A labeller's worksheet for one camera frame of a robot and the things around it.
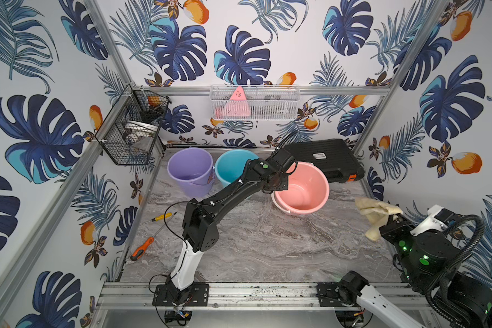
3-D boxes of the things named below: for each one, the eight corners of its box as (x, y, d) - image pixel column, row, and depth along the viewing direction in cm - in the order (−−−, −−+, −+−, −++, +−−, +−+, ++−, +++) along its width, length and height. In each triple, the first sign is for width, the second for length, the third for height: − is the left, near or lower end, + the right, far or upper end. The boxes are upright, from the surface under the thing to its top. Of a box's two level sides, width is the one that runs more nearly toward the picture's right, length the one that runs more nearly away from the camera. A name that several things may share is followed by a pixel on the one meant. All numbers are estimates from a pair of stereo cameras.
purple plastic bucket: (172, 202, 101) (161, 181, 87) (181, 170, 114) (172, 147, 100) (214, 202, 101) (210, 181, 87) (218, 170, 114) (214, 147, 100)
